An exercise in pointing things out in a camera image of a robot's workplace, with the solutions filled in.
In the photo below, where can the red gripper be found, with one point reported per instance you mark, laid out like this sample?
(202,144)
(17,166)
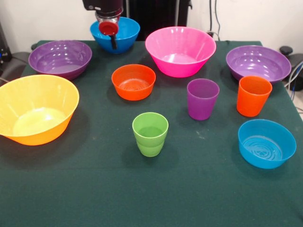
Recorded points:
(108,28)

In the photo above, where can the deep blue plastic bowl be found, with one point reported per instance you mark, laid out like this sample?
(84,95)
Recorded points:
(127,37)

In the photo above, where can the orange plastic bowl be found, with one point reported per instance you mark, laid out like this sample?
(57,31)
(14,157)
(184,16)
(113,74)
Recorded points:
(132,93)

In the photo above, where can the purple plastic bowl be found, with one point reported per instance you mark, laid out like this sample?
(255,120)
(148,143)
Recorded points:
(59,69)
(258,72)

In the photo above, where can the pink plastic bowl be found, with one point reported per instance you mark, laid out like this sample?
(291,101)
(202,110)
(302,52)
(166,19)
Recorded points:
(180,68)

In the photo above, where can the purple plastic cup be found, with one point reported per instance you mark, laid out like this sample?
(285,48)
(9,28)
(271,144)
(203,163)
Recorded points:
(201,106)

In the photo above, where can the black device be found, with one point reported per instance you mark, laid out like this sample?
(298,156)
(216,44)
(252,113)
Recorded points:
(4,54)

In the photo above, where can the green plastic cup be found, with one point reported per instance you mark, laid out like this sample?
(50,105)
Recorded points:
(149,146)

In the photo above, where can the yellow plastic bowl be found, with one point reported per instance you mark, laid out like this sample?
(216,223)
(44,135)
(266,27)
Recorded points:
(35,123)

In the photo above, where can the orange plastic cup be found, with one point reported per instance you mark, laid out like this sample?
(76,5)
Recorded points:
(251,104)

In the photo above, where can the dark green table cloth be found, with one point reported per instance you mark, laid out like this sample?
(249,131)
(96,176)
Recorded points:
(151,189)

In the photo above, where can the black round knob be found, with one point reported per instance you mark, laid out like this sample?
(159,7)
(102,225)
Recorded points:
(286,50)

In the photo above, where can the low blue plastic bowl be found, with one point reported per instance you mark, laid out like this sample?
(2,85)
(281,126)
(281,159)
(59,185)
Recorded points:
(260,159)

